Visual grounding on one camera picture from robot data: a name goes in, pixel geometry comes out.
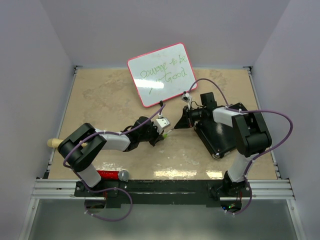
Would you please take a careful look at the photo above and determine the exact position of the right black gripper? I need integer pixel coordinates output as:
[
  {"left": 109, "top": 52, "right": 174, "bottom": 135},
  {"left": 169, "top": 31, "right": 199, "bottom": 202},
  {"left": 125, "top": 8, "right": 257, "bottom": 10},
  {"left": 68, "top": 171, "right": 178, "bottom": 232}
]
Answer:
[{"left": 174, "top": 105, "right": 207, "bottom": 129}]

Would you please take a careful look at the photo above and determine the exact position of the pink framed whiteboard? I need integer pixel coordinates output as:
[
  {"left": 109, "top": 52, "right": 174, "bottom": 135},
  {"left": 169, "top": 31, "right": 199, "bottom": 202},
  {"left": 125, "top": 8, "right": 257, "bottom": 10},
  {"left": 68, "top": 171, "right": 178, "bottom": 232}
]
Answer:
[{"left": 127, "top": 42, "right": 198, "bottom": 108}]

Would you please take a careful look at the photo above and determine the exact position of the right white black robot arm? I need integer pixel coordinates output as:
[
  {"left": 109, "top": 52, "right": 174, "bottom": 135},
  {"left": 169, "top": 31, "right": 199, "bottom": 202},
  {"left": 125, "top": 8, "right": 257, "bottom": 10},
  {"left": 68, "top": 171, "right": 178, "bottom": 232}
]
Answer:
[{"left": 174, "top": 92, "right": 272, "bottom": 197}]

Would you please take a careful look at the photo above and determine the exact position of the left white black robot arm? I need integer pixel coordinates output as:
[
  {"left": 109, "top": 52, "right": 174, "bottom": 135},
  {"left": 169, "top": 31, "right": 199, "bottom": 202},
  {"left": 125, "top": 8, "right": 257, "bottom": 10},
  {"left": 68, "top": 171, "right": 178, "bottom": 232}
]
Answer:
[{"left": 56, "top": 116, "right": 170, "bottom": 196}]

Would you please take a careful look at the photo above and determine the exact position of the black hard case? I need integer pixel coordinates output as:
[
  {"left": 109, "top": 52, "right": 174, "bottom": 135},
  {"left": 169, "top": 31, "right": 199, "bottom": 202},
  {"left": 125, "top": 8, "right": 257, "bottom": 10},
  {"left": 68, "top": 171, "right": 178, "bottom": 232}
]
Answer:
[{"left": 193, "top": 102, "right": 251, "bottom": 159}]

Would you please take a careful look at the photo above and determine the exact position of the red cylinder with grey cap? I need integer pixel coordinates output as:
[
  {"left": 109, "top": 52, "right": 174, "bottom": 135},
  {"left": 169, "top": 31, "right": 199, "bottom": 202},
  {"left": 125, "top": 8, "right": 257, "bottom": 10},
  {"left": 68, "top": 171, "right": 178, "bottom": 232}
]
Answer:
[{"left": 97, "top": 170, "right": 130, "bottom": 182}]

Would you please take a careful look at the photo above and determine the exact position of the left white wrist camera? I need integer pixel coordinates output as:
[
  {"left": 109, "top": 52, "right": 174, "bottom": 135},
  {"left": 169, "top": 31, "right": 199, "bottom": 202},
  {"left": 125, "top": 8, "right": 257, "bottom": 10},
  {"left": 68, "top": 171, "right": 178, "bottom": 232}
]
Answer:
[{"left": 154, "top": 117, "right": 171, "bottom": 134}]

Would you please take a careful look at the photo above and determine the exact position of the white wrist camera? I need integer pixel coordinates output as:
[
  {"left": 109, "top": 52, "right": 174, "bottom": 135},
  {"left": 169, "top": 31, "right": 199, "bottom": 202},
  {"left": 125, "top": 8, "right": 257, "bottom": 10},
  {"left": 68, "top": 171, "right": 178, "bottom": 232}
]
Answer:
[
  {"left": 181, "top": 91, "right": 193, "bottom": 109},
  {"left": 154, "top": 117, "right": 171, "bottom": 134}
]

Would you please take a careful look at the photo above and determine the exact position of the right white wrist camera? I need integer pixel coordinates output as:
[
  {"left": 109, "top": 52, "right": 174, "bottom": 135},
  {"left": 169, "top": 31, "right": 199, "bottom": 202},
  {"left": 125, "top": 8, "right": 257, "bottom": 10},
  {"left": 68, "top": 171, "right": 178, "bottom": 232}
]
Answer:
[{"left": 181, "top": 91, "right": 193, "bottom": 109}]

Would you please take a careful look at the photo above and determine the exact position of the wire whiteboard stand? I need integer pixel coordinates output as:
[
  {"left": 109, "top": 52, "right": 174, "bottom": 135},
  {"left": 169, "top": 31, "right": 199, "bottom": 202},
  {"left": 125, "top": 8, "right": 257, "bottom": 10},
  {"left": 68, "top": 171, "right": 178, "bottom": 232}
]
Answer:
[{"left": 158, "top": 92, "right": 184, "bottom": 107}]

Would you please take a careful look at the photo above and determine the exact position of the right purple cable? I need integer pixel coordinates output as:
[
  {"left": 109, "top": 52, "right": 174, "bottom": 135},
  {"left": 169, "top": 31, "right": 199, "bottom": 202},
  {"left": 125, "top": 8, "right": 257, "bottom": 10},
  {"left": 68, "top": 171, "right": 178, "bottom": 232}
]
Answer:
[{"left": 187, "top": 78, "right": 294, "bottom": 216}]

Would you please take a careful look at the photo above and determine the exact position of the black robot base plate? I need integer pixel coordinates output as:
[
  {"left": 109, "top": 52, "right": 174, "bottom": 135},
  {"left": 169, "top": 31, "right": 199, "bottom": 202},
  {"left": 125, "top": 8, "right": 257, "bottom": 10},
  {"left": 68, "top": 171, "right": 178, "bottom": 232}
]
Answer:
[{"left": 74, "top": 179, "right": 252, "bottom": 210}]

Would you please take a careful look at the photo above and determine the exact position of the wooden pestle handle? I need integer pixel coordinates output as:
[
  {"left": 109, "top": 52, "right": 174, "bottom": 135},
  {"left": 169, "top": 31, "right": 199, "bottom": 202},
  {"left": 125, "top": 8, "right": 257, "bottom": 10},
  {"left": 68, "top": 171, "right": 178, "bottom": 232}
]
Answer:
[{"left": 47, "top": 138, "right": 78, "bottom": 149}]

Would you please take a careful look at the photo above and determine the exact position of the aluminium rail frame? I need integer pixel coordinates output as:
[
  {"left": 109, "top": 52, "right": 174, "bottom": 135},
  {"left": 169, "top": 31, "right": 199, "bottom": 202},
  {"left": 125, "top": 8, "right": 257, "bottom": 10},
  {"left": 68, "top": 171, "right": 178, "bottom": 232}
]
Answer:
[{"left": 20, "top": 68, "right": 307, "bottom": 240}]

